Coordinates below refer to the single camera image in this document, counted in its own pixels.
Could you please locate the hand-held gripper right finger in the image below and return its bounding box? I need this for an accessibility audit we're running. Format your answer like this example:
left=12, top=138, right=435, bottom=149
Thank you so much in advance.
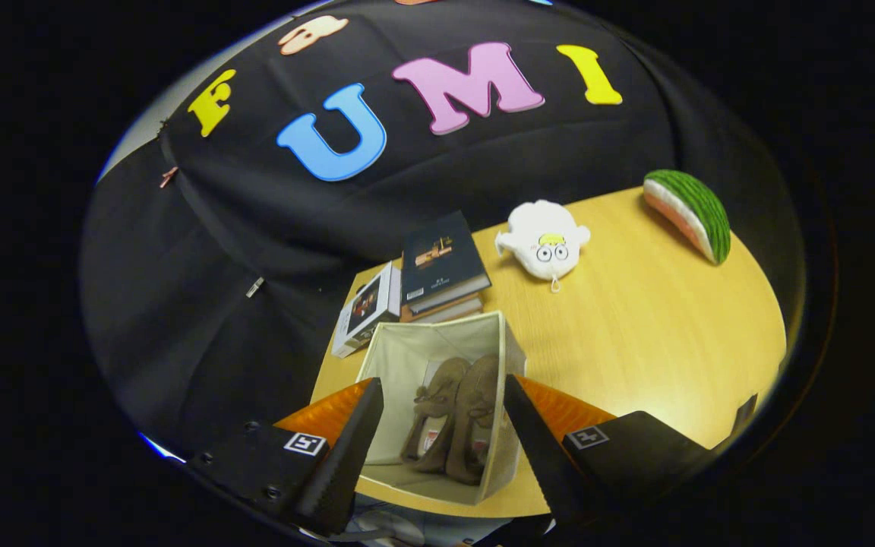
left=504, top=374, right=715, bottom=533

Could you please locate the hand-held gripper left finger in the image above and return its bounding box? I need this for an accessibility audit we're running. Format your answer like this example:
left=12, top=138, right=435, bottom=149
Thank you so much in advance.
left=187, top=378, right=385, bottom=536

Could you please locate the brown fuzzy slipper shoe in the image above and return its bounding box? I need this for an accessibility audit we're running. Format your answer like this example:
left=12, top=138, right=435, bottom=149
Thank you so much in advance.
left=400, top=357, right=472, bottom=473
left=445, top=353, right=514, bottom=487

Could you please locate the grey fabric storage box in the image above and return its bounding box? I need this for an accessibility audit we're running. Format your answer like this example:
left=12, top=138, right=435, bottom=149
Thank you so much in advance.
left=354, top=310, right=528, bottom=506

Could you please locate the white picture book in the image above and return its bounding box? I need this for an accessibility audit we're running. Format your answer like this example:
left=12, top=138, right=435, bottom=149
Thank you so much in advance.
left=330, top=261, right=403, bottom=359

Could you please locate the brown hardcover book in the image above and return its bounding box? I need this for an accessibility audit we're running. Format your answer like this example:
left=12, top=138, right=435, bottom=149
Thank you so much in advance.
left=400, top=292, right=485, bottom=324

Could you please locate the dark blue book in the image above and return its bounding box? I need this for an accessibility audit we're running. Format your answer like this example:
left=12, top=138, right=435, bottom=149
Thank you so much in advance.
left=400, top=210, right=493, bottom=314

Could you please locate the white plush toy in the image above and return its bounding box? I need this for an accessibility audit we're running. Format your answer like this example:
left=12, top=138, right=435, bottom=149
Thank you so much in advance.
left=494, top=199, right=592, bottom=293

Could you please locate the black backdrop cloth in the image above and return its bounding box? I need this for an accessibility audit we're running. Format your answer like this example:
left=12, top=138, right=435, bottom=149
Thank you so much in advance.
left=79, top=0, right=807, bottom=457

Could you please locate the watermelon slice plush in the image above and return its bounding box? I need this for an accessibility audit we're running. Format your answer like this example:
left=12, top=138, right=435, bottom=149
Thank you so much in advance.
left=643, top=169, right=732, bottom=266

